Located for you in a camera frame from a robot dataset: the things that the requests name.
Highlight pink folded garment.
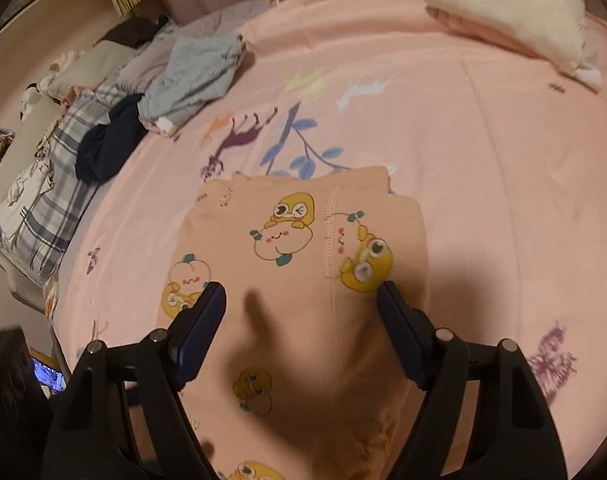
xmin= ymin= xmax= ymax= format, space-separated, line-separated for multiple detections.
xmin=427 ymin=6 xmax=540 ymax=58

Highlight peach cartoon print pants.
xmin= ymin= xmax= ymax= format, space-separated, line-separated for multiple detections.
xmin=159 ymin=167 xmax=428 ymax=479

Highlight dark navy garment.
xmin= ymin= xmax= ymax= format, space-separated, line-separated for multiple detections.
xmin=76 ymin=93 xmax=148 ymax=184

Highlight small plush toy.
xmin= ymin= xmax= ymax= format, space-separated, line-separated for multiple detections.
xmin=20 ymin=82 xmax=42 ymax=122

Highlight pink printed bed sheet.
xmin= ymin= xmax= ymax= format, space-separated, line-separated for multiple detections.
xmin=54 ymin=0 xmax=607 ymax=474

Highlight beige pillow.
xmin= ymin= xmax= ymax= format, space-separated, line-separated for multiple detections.
xmin=46 ymin=40 xmax=135 ymax=101

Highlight plaid grey white blanket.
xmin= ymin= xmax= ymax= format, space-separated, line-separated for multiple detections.
xmin=3 ymin=86 xmax=125 ymax=286

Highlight grey blue folded garment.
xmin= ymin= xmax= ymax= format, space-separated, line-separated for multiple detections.
xmin=137 ymin=34 xmax=246 ymax=139

